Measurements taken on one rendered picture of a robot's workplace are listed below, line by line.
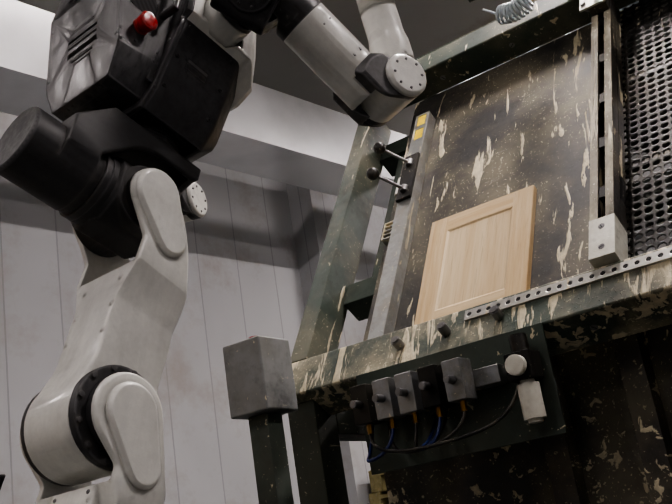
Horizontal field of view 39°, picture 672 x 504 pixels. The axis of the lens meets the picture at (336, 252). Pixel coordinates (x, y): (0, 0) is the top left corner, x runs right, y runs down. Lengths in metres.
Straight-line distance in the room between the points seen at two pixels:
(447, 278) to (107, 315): 1.24
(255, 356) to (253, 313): 5.18
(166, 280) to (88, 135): 0.24
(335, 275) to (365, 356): 0.44
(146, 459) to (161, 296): 0.26
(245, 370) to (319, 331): 0.36
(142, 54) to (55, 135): 0.22
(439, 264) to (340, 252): 0.41
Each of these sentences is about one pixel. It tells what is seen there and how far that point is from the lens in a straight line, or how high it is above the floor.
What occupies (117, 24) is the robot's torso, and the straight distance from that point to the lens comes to 1.53.
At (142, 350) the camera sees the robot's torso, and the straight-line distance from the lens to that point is 1.38.
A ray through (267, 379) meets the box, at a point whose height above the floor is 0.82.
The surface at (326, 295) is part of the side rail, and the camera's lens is 2.66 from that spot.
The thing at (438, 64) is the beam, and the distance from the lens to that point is 3.14.
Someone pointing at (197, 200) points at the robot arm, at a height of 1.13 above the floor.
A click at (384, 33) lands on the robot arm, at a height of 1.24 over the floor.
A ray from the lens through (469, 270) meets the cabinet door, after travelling 2.40.
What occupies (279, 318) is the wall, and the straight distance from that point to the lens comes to 7.63.
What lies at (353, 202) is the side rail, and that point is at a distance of 2.94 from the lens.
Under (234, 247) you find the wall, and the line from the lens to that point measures 7.53.
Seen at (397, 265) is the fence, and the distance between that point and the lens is 2.54.
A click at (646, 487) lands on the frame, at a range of 2.28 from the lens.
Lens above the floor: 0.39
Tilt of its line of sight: 18 degrees up
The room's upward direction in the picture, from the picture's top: 9 degrees counter-clockwise
